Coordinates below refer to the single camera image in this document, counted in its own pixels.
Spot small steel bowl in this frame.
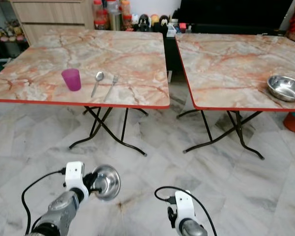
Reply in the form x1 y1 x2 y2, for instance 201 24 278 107
92 164 121 202

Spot purple plastic cup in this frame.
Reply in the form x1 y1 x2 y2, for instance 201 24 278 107
61 68 82 92

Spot steel fork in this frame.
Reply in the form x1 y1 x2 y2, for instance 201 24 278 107
103 74 119 102

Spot steel spoon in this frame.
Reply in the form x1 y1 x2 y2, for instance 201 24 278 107
90 71 105 98

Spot marble-top folding table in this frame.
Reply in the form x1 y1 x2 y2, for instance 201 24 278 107
175 33 295 161
0 29 171 158

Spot teal plastic basket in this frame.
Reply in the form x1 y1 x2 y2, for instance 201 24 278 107
0 58 13 75

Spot small red-lid jar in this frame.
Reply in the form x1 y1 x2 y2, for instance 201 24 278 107
94 18 108 30

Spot large steel bowl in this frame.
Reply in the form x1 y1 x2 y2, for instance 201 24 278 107
267 75 295 103

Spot black figurine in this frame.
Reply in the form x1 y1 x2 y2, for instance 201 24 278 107
138 15 149 32
159 15 170 32

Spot dark shelf with trinkets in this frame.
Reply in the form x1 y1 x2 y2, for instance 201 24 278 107
0 0 28 46

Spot light wooden cabinet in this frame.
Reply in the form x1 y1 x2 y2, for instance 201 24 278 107
10 0 95 46

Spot yellow-head figurine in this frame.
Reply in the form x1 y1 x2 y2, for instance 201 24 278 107
150 14 160 30

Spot orange-filled bottle red cap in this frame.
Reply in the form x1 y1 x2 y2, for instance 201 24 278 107
120 0 132 30

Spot clear bottle red cap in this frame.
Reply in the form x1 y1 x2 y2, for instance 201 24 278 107
93 0 104 19

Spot black television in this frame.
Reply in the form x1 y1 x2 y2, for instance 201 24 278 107
178 0 293 28

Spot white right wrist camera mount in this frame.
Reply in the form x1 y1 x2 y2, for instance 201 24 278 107
175 191 196 230

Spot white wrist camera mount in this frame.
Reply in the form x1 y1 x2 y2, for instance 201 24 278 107
175 191 196 230
65 162 89 200

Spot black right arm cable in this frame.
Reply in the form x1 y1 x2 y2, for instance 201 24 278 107
155 186 218 236

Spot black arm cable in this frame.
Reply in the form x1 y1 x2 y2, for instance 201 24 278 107
21 169 67 235
155 186 218 236

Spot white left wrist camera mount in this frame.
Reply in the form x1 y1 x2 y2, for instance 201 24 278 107
65 162 89 200

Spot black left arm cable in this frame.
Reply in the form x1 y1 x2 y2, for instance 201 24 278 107
21 169 67 235

